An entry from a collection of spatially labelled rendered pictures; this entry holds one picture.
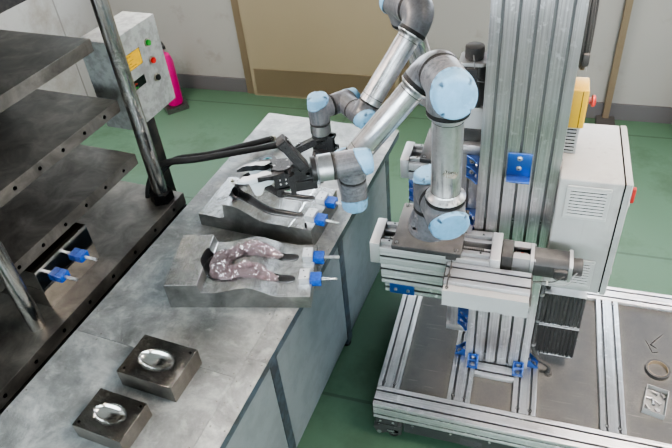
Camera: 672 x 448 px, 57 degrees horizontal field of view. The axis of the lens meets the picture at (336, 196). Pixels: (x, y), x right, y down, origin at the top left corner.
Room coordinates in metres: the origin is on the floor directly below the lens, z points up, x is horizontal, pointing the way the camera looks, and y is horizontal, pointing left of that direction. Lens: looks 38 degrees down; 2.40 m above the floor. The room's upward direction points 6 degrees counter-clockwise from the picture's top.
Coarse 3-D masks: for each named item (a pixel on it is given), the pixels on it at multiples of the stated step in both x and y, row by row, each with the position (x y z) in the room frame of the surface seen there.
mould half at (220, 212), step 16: (224, 192) 2.09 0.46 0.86; (304, 192) 2.00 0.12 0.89; (336, 192) 1.99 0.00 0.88; (208, 208) 2.00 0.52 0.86; (224, 208) 1.91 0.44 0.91; (240, 208) 1.89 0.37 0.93; (256, 208) 1.91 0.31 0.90; (288, 208) 1.91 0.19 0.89; (304, 208) 1.89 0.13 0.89; (320, 208) 1.88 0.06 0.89; (336, 208) 1.98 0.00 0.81; (208, 224) 1.96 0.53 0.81; (224, 224) 1.92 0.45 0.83; (240, 224) 1.89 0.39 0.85; (256, 224) 1.86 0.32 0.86; (272, 224) 1.83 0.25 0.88; (288, 224) 1.81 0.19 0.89; (288, 240) 1.80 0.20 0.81; (304, 240) 1.77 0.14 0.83
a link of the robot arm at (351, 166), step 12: (336, 156) 1.37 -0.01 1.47; (348, 156) 1.37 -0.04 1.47; (360, 156) 1.36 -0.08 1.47; (372, 156) 1.37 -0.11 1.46; (336, 168) 1.34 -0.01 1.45; (348, 168) 1.34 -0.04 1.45; (360, 168) 1.35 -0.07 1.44; (372, 168) 1.35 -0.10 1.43; (348, 180) 1.35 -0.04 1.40; (360, 180) 1.35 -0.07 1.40
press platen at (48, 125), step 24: (48, 96) 2.27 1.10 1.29; (72, 96) 2.25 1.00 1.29; (0, 120) 2.11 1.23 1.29; (24, 120) 2.09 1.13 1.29; (48, 120) 2.07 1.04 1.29; (72, 120) 2.05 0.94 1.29; (96, 120) 2.06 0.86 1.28; (0, 144) 1.93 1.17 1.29; (24, 144) 1.91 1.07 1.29; (48, 144) 1.90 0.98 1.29; (72, 144) 1.93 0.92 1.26; (0, 168) 1.77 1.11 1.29; (24, 168) 1.76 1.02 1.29; (48, 168) 1.81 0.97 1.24; (0, 192) 1.64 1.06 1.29
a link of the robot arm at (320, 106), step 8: (312, 96) 1.91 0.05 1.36; (320, 96) 1.91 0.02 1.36; (328, 96) 1.93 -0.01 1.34; (312, 104) 1.89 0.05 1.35; (320, 104) 1.88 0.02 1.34; (328, 104) 1.90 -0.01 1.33; (312, 112) 1.89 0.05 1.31; (320, 112) 1.88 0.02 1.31; (328, 112) 1.89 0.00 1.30; (312, 120) 1.89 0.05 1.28; (320, 120) 1.88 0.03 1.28; (328, 120) 1.90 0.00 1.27
